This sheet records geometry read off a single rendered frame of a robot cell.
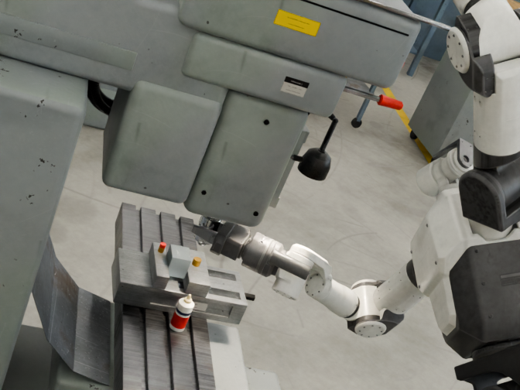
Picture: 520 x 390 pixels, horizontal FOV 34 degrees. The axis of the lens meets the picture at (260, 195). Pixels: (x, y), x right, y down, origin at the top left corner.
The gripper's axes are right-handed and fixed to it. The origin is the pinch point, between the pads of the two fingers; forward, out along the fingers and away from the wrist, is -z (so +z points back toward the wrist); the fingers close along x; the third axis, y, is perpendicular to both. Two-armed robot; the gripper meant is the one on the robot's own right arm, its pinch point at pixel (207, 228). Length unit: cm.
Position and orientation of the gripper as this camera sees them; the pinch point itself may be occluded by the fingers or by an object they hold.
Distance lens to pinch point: 202.3
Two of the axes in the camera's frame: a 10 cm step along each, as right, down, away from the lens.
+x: -2.6, 3.8, -8.9
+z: 9.0, 4.3, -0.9
